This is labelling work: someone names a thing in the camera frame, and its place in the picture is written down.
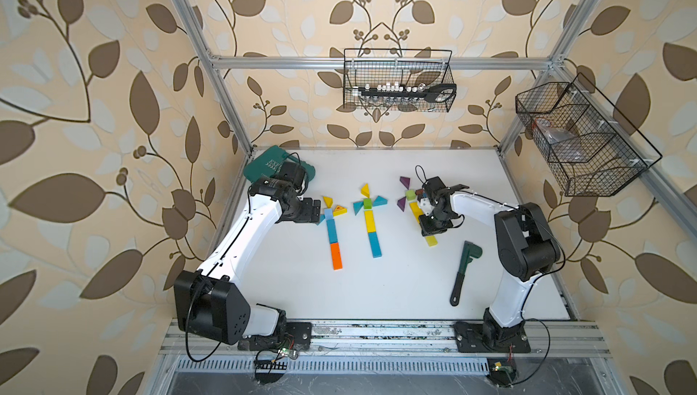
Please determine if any purple triangle block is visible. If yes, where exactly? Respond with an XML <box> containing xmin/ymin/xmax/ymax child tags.
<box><xmin>397</xmin><ymin>197</ymin><xmax>407</xmax><ymax>212</ymax></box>
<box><xmin>399</xmin><ymin>176</ymin><xmax>410</xmax><ymax>189</ymax></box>

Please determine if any teal long block diagonal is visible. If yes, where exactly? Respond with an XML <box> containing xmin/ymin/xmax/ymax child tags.
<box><xmin>326</xmin><ymin>218</ymin><xmax>339</xmax><ymax>244</ymax></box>

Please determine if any teal long block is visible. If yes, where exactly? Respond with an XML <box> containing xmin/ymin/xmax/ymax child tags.
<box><xmin>368</xmin><ymin>232</ymin><xmax>382</xmax><ymax>258</ymax></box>

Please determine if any teal trapezoid block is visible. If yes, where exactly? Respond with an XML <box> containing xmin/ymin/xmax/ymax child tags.
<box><xmin>353</xmin><ymin>201</ymin><xmax>364</xmax><ymax>215</ymax></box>

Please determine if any orange rectangular block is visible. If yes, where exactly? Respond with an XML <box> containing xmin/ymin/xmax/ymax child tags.
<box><xmin>330</xmin><ymin>243</ymin><xmax>343</xmax><ymax>271</ymax></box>

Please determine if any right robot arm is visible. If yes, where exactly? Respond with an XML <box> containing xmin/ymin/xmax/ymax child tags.
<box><xmin>419</xmin><ymin>176</ymin><xmax>562</xmax><ymax>339</ymax></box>

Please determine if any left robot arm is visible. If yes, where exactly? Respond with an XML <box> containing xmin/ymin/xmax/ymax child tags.
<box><xmin>174</xmin><ymin>160</ymin><xmax>321</xmax><ymax>345</ymax></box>

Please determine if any green plastic tool case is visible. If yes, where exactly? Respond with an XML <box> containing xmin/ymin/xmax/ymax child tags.
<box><xmin>243</xmin><ymin>146</ymin><xmax>316</xmax><ymax>183</ymax></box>

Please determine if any plastic bag in basket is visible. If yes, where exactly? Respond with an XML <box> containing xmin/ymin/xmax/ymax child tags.
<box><xmin>535</xmin><ymin>118</ymin><xmax>587</xmax><ymax>164</ymax></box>

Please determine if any socket set rail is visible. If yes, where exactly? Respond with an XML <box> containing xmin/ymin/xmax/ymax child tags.
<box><xmin>348</xmin><ymin>84</ymin><xmax>457</xmax><ymax>105</ymax></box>

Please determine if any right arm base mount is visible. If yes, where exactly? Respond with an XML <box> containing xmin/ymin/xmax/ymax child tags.
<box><xmin>453</xmin><ymin>308</ymin><xmax>531</xmax><ymax>353</ymax></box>

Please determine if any back wire basket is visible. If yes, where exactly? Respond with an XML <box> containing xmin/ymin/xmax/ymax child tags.
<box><xmin>339</xmin><ymin>48</ymin><xmax>457</xmax><ymax>115</ymax></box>

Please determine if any wire basket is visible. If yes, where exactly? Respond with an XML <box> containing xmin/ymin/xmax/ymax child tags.
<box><xmin>515</xmin><ymin>73</ymin><xmax>663</xmax><ymax>197</ymax></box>
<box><xmin>339</xmin><ymin>48</ymin><xmax>457</xmax><ymax>115</ymax></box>

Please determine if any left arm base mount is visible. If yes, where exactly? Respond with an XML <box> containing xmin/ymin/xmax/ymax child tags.
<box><xmin>237</xmin><ymin>308</ymin><xmax>312</xmax><ymax>351</ymax></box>

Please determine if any right wire basket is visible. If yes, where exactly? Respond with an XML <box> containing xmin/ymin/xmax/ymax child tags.
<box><xmin>515</xmin><ymin>73</ymin><xmax>663</xmax><ymax>197</ymax></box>

